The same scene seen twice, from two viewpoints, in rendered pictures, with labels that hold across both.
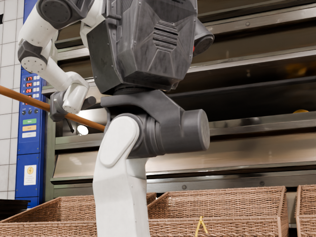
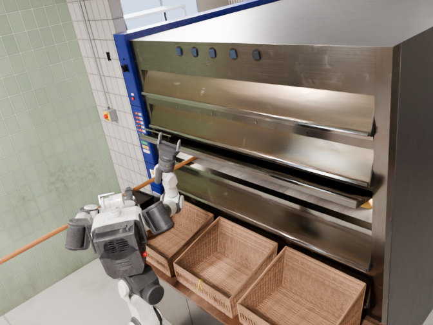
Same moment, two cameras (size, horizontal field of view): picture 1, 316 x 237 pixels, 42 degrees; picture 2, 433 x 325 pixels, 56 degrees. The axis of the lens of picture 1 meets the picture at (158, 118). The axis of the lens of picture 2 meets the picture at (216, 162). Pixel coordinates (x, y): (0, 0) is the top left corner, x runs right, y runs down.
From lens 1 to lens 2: 221 cm
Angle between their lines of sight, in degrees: 49
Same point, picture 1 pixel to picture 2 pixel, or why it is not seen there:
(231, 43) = (247, 132)
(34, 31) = not seen: hidden behind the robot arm
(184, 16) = (130, 253)
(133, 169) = not seen: hidden behind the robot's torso
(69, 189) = not seen: hidden behind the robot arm
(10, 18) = (114, 57)
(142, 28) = (108, 267)
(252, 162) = (261, 220)
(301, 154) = (288, 228)
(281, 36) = (279, 140)
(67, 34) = (149, 84)
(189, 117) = (144, 295)
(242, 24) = (252, 120)
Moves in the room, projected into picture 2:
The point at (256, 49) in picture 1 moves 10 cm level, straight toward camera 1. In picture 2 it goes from (261, 146) to (251, 153)
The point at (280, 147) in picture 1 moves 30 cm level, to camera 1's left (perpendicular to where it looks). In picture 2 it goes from (278, 216) to (235, 210)
